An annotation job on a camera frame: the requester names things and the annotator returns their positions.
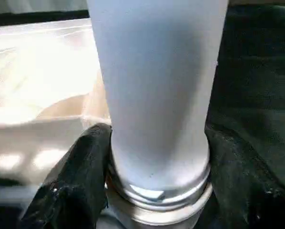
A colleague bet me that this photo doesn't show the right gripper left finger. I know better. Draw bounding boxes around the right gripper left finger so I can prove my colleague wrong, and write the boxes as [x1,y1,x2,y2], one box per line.
[18,123,112,229]

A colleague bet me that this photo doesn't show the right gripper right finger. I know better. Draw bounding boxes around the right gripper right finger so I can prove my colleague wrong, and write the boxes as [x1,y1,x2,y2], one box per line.
[195,123,285,229]

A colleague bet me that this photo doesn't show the white plastic table top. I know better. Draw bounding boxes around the white plastic table top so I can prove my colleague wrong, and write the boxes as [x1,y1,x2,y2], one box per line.
[0,18,112,187]

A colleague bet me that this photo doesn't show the white plastic table leg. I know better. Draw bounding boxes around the white plastic table leg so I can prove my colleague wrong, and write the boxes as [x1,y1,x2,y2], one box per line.
[85,0,230,227]

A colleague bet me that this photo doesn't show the black work mat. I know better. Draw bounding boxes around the black work mat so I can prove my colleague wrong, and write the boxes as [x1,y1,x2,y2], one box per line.
[0,4,285,229]

